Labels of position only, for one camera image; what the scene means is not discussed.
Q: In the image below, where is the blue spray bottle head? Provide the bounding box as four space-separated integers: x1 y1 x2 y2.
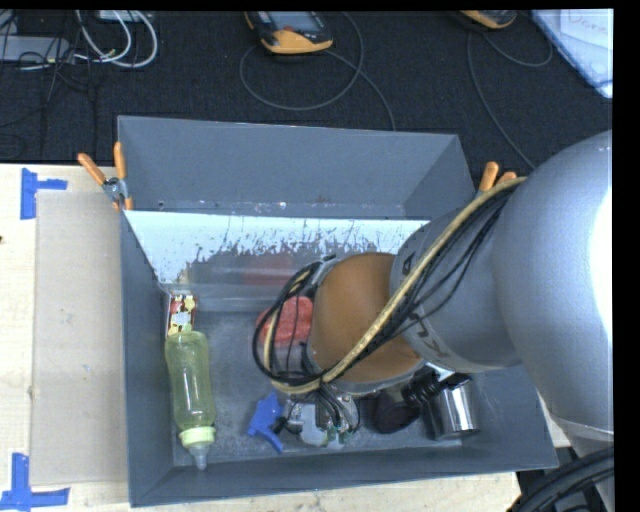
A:
246 391 287 455

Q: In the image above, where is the dark brown rounded object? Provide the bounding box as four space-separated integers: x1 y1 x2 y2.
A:
371 393 422 435

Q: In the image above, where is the red mesh sponge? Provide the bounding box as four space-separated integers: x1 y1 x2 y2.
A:
255 294 316 351

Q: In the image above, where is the clear yellow-green baby bottle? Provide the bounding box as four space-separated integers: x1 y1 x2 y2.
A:
164 329 219 472

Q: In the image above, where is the shiny metal cup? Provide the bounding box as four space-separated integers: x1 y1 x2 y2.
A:
423 377 482 442

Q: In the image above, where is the red and yellow patterned packet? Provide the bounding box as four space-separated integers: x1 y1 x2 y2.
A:
166 291 199 337

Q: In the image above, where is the pale cardboard board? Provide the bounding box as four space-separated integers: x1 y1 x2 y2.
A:
28 189 129 489

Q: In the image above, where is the grey metal bin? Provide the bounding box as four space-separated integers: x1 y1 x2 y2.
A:
115 114 560 509

